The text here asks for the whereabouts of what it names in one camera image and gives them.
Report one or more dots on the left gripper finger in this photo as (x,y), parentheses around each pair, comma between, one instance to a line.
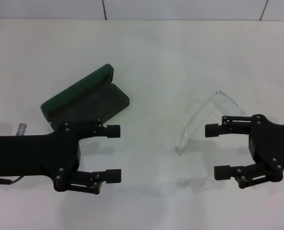
(113,175)
(113,131)

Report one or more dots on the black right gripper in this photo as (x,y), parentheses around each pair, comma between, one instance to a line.
(271,143)

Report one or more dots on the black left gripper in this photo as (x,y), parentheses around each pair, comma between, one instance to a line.
(36,155)

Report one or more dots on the green glasses case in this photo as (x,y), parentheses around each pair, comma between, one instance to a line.
(84,95)

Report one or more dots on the clear plastic glasses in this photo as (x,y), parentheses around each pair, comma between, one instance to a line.
(230,101)

